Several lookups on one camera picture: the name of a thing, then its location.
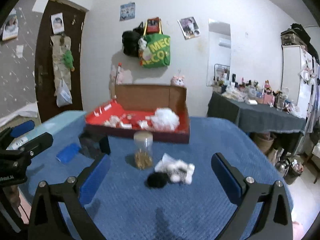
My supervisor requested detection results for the black fluffy pompom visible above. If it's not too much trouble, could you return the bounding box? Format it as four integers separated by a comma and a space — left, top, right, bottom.
146, 172, 169, 189

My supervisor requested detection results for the white tissue paper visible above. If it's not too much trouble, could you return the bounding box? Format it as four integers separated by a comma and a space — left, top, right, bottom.
155, 153, 177, 173

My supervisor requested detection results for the white black plush toy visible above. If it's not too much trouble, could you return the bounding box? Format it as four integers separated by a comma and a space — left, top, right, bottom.
167, 160, 195, 185

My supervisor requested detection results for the white mesh bath pouf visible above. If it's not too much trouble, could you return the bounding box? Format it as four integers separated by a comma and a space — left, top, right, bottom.
150, 108, 180, 132

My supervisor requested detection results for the small white plush piece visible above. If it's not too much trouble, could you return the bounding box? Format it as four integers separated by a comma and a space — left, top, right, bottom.
103, 115, 132, 129

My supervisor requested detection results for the white device on mat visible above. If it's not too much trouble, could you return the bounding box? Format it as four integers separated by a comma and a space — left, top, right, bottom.
11, 137, 28, 150

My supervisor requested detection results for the blue sponge block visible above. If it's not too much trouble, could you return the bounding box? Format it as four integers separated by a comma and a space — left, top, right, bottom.
56, 143, 80, 164

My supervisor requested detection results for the light blue mat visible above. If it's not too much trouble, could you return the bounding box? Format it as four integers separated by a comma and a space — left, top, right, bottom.
6, 110, 87, 151

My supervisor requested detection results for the plastic bag on door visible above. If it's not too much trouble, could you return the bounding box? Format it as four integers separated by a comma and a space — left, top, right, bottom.
56, 79, 72, 107

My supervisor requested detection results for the black patterned gift box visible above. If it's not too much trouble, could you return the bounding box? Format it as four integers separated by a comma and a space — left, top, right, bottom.
79, 132, 111, 159

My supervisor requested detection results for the blue knitted blanket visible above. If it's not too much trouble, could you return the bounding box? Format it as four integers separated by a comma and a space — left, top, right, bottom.
21, 111, 293, 239

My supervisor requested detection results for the clear jar with gold beads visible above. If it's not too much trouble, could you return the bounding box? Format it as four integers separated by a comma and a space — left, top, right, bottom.
133, 131, 153, 170

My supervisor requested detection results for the green plush on door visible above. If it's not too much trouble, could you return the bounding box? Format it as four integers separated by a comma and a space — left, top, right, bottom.
63, 50, 74, 72

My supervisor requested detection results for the dark covered side table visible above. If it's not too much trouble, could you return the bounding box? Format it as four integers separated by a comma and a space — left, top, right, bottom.
207, 92, 306, 134

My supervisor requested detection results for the orange tipped stick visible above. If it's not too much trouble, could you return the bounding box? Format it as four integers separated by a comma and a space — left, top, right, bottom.
115, 62, 122, 85

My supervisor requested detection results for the open red cardboard box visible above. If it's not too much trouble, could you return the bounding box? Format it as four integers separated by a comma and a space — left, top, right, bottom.
85, 84, 190, 144

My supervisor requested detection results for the portrait picture on door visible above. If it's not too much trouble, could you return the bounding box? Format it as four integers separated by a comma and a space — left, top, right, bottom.
50, 12, 65, 35

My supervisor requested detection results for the dark brown door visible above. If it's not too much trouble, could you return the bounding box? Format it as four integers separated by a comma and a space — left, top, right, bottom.
35, 0, 86, 122

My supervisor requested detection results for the green tote bag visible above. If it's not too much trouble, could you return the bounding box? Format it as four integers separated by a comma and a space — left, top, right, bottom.
138, 33, 171, 68

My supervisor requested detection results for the white refrigerator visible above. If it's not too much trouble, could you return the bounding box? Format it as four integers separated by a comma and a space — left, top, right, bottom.
281, 45, 313, 115

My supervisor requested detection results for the red box in tote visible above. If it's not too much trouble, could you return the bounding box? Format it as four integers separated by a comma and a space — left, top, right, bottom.
146, 17, 160, 34

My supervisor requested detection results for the calendar on left wall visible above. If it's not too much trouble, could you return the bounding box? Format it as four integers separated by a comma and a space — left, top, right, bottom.
2, 9, 19, 41

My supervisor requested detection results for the black bag on wall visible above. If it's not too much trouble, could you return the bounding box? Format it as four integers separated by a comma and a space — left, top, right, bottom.
122, 22, 144, 57

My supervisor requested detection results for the pink plush keychain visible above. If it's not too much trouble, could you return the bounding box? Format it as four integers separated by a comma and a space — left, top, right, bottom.
170, 76, 185, 87

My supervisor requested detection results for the blue poster on wall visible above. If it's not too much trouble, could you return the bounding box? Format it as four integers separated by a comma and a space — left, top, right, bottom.
119, 2, 136, 21

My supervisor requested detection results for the wall mirror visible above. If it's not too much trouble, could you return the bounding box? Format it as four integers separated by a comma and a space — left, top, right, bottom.
206, 20, 231, 87

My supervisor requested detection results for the photo poster on wall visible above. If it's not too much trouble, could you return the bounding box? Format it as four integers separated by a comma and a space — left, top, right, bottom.
177, 17, 200, 40

